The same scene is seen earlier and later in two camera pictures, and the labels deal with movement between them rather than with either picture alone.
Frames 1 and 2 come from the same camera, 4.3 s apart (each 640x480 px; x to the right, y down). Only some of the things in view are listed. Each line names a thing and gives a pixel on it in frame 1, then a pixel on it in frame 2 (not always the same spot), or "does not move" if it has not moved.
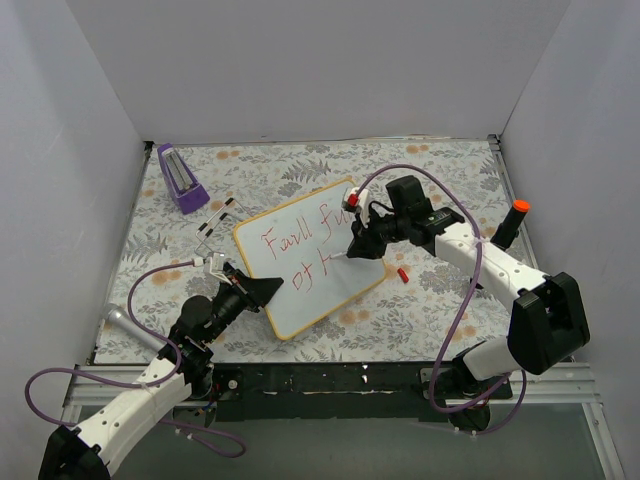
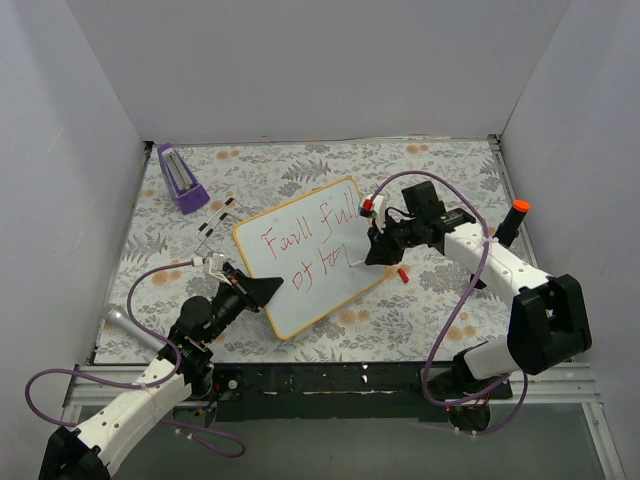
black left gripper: (245, 293) does not move
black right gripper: (368, 231) -> (388, 239)
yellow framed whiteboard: (305, 242) does not move
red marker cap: (403, 275) does not move
